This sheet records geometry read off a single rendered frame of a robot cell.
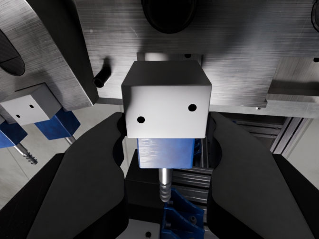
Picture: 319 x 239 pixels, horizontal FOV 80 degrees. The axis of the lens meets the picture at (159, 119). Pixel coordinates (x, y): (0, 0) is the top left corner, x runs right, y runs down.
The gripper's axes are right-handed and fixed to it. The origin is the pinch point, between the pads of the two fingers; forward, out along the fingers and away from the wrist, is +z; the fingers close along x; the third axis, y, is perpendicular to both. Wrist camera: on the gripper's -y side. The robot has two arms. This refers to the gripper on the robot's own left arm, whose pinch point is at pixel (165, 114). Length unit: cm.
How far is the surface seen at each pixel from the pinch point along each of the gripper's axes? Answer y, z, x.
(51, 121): 6.6, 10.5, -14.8
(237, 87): -0.2, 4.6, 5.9
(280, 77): -0.3, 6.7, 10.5
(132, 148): 93, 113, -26
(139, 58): -2.2, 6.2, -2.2
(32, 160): 16.6, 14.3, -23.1
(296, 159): 88, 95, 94
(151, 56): -1.9, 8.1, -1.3
